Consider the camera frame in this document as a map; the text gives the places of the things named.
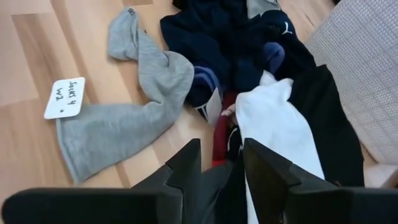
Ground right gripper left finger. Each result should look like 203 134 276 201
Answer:
130 139 203 224

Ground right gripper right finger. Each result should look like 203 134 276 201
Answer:
243 139 324 224

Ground white plastic storage bin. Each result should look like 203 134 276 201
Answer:
303 0 398 166

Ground long white cloth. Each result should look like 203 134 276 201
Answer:
234 70 326 224

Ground red garment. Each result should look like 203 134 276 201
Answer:
212 91 239 168

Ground grey sock pair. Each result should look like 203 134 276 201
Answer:
55 6 195 184

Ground socks inside right bin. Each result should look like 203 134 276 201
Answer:
287 64 365 188

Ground navy striped sock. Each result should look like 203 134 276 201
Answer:
185 65 225 127

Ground white paper label tag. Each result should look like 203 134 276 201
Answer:
43 77 86 121

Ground dark sock white logo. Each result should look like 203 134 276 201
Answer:
259 9 317 82

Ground navy blue garment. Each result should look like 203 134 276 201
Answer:
159 0 271 94

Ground light grey garment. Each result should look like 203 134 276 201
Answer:
246 0 283 20

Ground small black garment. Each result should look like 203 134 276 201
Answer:
172 0 249 13

